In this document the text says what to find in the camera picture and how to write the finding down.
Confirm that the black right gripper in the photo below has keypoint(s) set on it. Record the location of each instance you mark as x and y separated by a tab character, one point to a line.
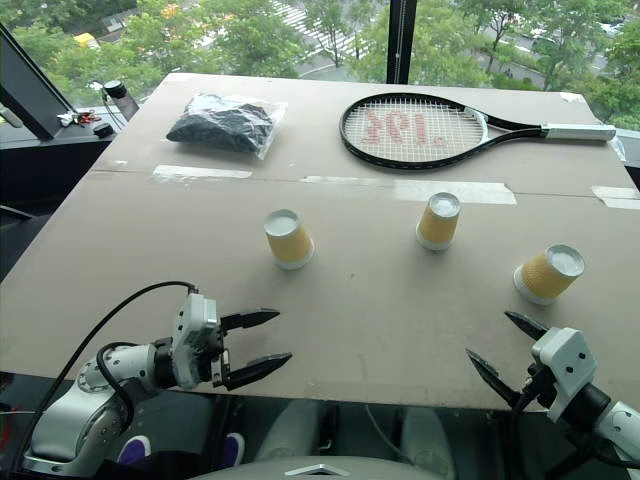
540	392

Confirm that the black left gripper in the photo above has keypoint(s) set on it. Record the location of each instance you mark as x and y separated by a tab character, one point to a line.
221	364

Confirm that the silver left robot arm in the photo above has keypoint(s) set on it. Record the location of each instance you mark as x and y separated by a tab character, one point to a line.
75	415

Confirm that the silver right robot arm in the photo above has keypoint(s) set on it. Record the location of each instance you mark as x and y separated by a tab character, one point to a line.
617	425

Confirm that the yellow white paper cup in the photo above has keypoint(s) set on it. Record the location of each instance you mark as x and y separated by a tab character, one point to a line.
438	225
290	245
542	280

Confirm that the grey rounded robot leg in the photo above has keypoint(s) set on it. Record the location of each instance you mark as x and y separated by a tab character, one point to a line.
287	430
427	440

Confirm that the purple rounded shape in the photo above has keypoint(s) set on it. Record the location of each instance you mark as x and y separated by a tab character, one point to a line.
135	449
234	447

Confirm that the silver robot torso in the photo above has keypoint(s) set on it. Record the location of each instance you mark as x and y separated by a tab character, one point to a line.
320	467

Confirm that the long clear tape strip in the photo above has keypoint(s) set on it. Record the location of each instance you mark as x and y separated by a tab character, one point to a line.
450	191

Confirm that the short clear tape strip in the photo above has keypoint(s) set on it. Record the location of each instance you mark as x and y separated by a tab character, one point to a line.
200	172

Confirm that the clear tape strip at edge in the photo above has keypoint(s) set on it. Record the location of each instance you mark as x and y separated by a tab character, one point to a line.
617	196

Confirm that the clear bag of black items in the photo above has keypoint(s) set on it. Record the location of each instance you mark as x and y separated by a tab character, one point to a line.
220	125

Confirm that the black white tennis racket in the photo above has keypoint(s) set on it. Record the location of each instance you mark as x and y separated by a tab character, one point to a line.
400	127

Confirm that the black round cap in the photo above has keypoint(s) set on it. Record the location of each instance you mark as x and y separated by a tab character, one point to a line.
103	129

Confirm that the dark side desk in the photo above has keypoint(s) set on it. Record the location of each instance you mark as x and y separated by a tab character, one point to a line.
45	165

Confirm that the bunch of keys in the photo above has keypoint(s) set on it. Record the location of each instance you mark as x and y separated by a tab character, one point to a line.
75	118

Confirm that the black round device on stand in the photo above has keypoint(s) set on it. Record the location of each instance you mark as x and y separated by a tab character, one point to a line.
116	90

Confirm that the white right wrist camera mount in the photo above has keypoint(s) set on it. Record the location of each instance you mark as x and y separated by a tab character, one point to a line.
567	360

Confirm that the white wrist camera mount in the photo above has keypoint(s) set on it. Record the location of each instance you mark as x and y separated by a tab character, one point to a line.
192	325
567	360

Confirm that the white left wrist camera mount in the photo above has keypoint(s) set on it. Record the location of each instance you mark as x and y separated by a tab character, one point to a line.
192	325

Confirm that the black window frame post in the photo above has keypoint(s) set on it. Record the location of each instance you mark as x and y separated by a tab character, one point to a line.
401	40

